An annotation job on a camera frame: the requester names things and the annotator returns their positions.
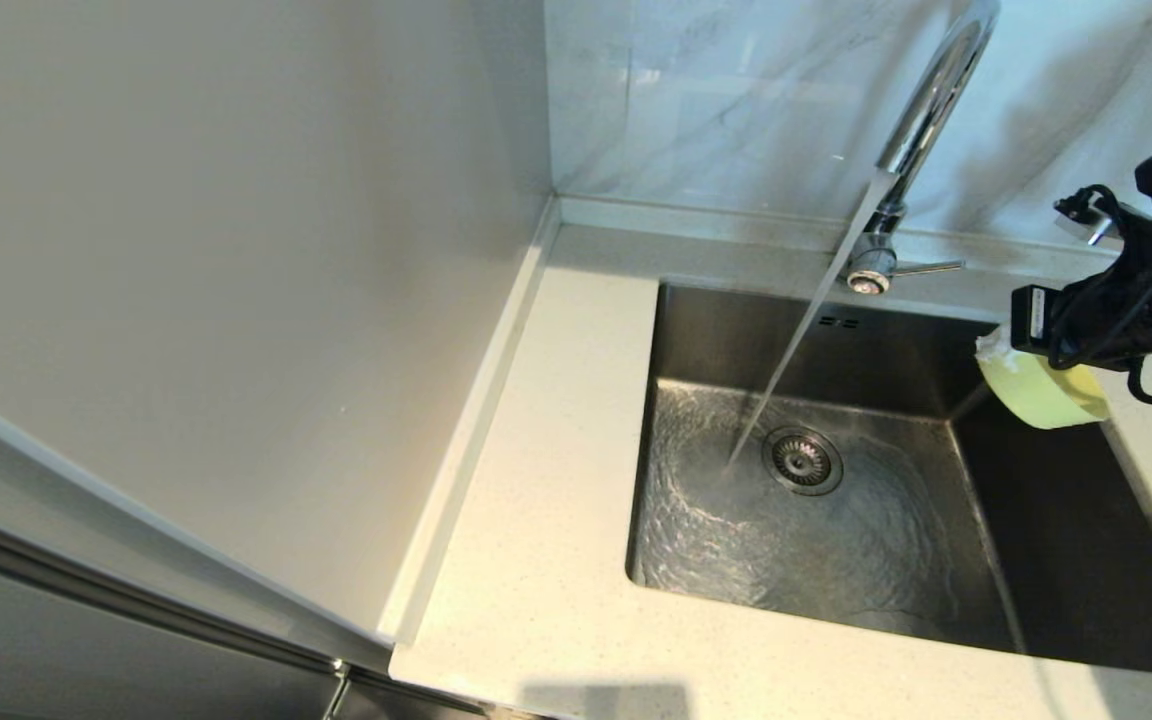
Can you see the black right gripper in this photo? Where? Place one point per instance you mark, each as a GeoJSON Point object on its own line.
{"type": "Point", "coordinates": [1136, 300]}

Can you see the yellow plastic bowl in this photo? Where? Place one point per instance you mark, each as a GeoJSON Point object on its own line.
{"type": "Point", "coordinates": [1036, 395]}

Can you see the chrome gooseneck faucet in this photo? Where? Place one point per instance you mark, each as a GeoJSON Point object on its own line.
{"type": "Point", "coordinates": [936, 90]}

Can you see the stainless steel sink basin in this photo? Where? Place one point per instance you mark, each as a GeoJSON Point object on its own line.
{"type": "Point", "coordinates": [886, 560]}

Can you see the water stream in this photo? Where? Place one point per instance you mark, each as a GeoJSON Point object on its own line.
{"type": "Point", "coordinates": [807, 320]}

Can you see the round metal drain strainer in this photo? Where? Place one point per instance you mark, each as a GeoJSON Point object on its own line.
{"type": "Point", "coordinates": [802, 460]}

